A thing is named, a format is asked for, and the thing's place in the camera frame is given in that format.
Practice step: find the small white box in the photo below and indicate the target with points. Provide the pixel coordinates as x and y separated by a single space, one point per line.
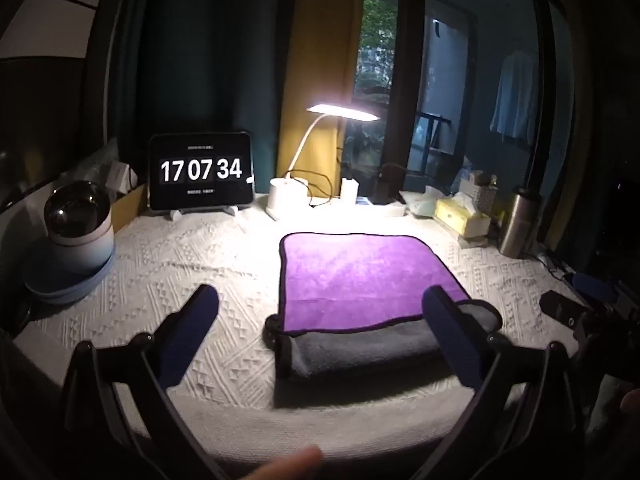
120 176

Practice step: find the cardboard box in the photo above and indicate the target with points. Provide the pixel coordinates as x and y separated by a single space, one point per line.
127 205

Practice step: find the person's right hand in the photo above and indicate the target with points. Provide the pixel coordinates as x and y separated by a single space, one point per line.
631 405

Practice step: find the black tablet showing clock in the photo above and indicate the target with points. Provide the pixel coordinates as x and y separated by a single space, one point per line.
201 170

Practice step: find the white textured tablecloth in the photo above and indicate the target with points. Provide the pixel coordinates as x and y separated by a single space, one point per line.
200 260

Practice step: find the yellow tissue box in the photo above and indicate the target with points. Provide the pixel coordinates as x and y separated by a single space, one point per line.
460 216

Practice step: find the white tablet stand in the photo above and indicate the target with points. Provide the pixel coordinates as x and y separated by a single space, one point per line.
175 213

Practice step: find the white desk lamp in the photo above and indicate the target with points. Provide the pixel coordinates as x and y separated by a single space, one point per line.
295 190

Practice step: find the hanging light blue shirt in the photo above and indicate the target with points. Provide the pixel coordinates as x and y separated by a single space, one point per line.
515 96

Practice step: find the grey towel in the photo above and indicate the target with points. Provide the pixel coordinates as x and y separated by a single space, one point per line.
360 355

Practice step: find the stainless steel bottle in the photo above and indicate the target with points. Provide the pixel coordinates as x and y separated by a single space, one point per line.
519 222

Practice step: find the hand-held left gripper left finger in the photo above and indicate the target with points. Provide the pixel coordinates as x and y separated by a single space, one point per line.
192 330

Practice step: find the yellow curtain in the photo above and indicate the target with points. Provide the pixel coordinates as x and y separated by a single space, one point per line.
320 65

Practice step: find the white device with dark dome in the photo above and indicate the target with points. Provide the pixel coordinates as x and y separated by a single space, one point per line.
77 220

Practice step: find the white woven basket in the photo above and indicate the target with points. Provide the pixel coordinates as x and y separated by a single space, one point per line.
479 192

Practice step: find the blue round tray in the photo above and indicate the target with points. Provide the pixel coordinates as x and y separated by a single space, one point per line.
70 282

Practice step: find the dark green curtain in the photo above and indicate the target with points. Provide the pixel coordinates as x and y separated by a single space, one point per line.
200 55

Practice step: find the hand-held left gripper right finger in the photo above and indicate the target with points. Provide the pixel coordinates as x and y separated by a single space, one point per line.
452 340

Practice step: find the white tissue pack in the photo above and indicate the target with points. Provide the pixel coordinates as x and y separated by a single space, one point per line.
422 201

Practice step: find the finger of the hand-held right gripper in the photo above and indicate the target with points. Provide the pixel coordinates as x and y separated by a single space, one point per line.
594 285
560 306

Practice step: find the purple towel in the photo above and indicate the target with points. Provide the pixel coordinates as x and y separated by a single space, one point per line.
360 280

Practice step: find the white power strip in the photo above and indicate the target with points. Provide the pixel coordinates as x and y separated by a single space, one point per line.
552 262

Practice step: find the dark chair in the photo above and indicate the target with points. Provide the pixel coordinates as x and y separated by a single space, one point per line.
432 135

